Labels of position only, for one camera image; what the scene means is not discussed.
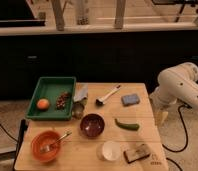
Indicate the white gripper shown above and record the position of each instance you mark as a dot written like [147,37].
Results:
[160,100]

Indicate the blue sponge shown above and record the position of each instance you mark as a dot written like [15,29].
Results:
[131,99]

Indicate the purple bowl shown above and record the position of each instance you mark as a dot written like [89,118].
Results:
[92,125]

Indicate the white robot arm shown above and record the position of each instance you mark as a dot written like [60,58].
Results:
[174,83]

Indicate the orange bowl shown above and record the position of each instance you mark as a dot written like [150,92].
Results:
[39,143]

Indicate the green chili pepper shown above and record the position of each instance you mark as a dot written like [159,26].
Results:
[131,127]

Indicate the brown scrubbing block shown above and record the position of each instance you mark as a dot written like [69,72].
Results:
[140,152]

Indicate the white cup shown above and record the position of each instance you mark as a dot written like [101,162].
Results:
[109,151]

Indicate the green plastic tray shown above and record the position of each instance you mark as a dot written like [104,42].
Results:
[51,88]

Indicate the orange fruit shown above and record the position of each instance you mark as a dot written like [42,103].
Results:
[43,104]

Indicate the metal fork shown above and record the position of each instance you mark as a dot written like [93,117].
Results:
[48,147]

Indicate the white handled dish brush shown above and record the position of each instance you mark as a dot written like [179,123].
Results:
[101,100]

